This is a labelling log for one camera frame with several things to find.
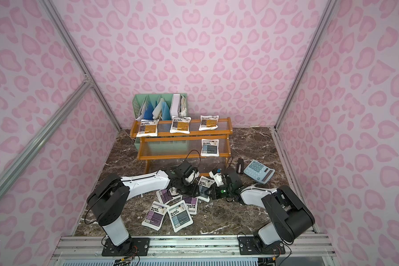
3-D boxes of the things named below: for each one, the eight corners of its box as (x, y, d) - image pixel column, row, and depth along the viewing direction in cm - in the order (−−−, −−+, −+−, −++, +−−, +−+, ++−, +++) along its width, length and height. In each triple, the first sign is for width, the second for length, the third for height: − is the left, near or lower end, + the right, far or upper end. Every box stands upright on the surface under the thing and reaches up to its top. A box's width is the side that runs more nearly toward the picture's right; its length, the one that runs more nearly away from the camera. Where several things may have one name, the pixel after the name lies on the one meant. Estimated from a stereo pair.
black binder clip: (236, 172, 100) (237, 170, 97) (237, 160, 106) (237, 157, 103) (242, 173, 99) (243, 171, 97) (242, 161, 105) (243, 158, 103)
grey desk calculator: (242, 172, 99) (243, 168, 97) (252, 160, 105) (254, 156, 102) (264, 187, 93) (265, 184, 90) (273, 173, 99) (275, 170, 96)
